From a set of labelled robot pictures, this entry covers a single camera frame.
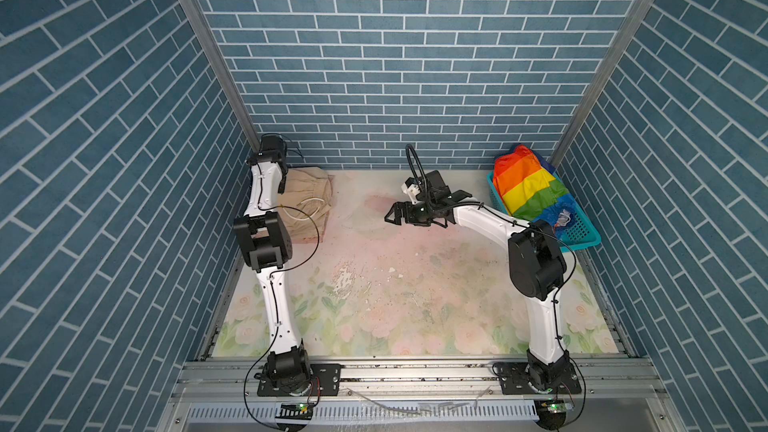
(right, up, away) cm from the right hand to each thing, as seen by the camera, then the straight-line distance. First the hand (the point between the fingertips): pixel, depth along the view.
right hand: (393, 216), depth 93 cm
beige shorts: (-30, +5, +8) cm, 31 cm away
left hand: (-45, +10, +6) cm, 46 cm away
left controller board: (-23, -46, -21) cm, 56 cm away
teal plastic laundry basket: (+61, -6, +3) cm, 62 cm away
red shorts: (+47, +9, +9) cm, 49 cm away
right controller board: (+39, -46, -22) cm, 64 cm away
